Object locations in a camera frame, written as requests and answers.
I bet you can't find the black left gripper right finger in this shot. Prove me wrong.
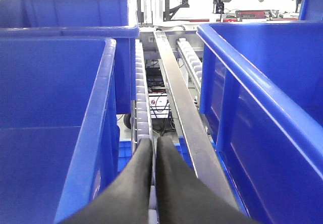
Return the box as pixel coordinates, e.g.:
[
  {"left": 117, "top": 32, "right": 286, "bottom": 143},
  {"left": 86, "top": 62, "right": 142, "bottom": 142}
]
[{"left": 155, "top": 137, "right": 256, "bottom": 223}]

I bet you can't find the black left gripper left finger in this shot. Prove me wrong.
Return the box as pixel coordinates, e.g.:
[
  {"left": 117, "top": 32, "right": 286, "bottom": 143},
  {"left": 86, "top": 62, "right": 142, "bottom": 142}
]
[{"left": 60, "top": 138, "right": 153, "bottom": 223}]

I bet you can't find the white roller track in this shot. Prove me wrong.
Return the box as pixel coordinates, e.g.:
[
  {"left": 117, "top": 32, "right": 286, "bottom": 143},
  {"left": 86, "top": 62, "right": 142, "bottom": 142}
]
[
  {"left": 131, "top": 39, "right": 159, "bottom": 224},
  {"left": 177, "top": 38, "right": 202, "bottom": 94}
]

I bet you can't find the blue plastic bin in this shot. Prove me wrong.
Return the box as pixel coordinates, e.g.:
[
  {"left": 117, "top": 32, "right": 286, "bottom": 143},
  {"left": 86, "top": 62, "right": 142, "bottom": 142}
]
[
  {"left": 1, "top": 0, "right": 139, "bottom": 114},
  {"left": 1, "top": 37, "right": 119, "bottom": 223},
  {"left": 197, "top": 21, "right": 322, "bottom": 223}
]

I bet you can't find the white electronics box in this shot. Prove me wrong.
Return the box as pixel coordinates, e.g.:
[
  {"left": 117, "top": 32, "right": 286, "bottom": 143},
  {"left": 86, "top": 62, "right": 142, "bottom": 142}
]
[{"left": 148, "top": 93, "right": 170, "bottom": 119}]

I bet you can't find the steel divider rail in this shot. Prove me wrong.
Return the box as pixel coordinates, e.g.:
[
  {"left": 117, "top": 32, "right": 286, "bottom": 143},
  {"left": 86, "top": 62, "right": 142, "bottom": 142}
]
[{"left": 153, "top": 31, "right": 239, "bottom": 209}]

